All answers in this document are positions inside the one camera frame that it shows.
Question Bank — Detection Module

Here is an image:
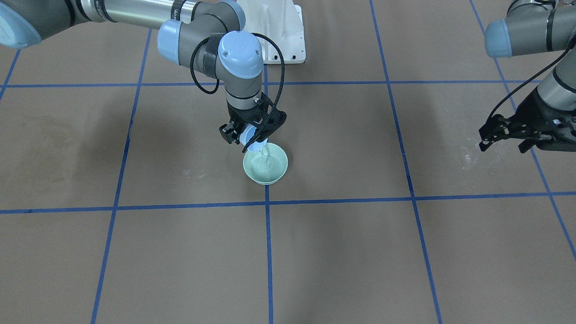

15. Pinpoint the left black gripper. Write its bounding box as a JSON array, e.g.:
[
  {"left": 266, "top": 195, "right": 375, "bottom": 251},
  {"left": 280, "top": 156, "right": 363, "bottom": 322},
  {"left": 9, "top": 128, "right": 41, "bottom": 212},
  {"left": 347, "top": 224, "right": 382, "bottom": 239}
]
[{"left": 479, "top": 88, "right": 575, "bottom": 153}]

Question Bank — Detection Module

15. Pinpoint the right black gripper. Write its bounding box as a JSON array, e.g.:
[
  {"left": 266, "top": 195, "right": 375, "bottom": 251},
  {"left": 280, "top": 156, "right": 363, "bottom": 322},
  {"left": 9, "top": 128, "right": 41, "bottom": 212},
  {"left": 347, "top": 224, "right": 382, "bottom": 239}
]
[{"left": 219, "top": 101, "right": 273, "bottom": 152}]

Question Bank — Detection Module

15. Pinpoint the green ceramic bowl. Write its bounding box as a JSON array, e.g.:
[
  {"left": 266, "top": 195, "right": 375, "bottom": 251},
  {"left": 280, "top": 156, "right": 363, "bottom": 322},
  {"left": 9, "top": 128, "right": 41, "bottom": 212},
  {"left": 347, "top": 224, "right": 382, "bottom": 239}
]
[{"left": 243, "top": 142, "right": 288, "bottom": 185}]

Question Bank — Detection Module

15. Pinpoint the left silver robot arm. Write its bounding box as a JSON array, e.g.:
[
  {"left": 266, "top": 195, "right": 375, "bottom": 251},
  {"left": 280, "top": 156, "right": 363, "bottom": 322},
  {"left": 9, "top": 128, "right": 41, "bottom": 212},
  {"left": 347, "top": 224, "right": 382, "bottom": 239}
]
[{"left": 479, "top": 0, "right": 576, "bottom": 153}]

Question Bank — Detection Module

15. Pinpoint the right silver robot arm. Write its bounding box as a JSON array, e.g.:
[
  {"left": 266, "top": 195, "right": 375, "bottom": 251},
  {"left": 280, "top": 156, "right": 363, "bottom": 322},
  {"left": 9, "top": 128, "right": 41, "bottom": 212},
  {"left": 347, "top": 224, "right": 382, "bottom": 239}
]
[{"left": 0, "top": 0, "right": 287, "bottom": 150}]

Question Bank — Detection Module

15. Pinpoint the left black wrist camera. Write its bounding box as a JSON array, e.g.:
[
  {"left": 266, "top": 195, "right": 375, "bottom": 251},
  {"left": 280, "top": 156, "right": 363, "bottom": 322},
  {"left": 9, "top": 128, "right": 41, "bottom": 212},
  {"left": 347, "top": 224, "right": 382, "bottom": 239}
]
[{"left": 536, "top": 111, "right": 576, "bottom": 152}]

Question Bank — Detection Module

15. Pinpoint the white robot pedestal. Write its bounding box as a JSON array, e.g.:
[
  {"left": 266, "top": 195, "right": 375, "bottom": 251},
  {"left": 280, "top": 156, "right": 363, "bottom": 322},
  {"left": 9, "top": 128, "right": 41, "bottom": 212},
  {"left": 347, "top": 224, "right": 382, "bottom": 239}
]
[{"left": 237, "top": 0, "right": 306, "bottom": 64}]

